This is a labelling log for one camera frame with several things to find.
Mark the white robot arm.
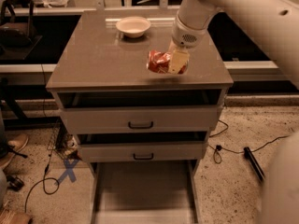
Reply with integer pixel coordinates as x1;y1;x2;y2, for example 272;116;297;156
172;0;299;224

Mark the black floor cable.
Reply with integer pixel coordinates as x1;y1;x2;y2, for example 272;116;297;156
207;119;291;165
23;63;61;215

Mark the wire mesh basket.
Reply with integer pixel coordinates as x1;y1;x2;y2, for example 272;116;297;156
47;122;78;160

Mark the white bowl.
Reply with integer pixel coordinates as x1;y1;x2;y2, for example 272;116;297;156
116;17;151;38

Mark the top grey drawer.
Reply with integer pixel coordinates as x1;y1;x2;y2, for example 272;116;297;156
60;105;221;134

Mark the middle grey drawer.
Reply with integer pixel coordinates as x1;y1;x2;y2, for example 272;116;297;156
78;142;206;162

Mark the crushed red coke can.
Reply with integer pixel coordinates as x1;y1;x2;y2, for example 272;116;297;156
146;49;189;76

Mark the grey drawer cabinet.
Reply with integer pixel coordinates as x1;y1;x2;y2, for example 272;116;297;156
45;8;234;224

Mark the black metal stand leg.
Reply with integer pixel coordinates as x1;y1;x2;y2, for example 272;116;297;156
244;147;264;182

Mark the blue tape cross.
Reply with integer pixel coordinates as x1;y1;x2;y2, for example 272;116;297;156
56;160;78;186

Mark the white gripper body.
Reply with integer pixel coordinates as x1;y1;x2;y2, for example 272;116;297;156
172;15;206;48

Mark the grey drawer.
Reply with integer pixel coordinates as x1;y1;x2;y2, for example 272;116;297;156
78;142;206;162
60;105;221;134

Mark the black floor cable right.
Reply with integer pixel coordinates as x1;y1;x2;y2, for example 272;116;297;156
207;119;291;165

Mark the black chair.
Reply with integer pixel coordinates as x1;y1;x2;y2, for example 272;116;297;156
0;0;41;61

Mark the open bottom drawer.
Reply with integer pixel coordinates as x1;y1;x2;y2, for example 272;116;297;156
91;161;202;224

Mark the black floor cable left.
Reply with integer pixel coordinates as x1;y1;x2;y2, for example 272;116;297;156
23;63;61;215

